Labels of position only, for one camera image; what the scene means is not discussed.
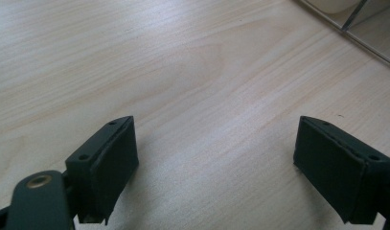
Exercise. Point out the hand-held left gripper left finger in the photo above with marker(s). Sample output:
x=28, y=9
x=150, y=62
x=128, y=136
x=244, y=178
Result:
x=101, y=166

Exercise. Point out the metal stand leg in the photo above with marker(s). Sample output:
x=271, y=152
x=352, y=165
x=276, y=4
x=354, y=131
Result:
x=354, y=16

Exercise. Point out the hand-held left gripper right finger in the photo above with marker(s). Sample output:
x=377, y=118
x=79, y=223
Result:
x=338, y=166

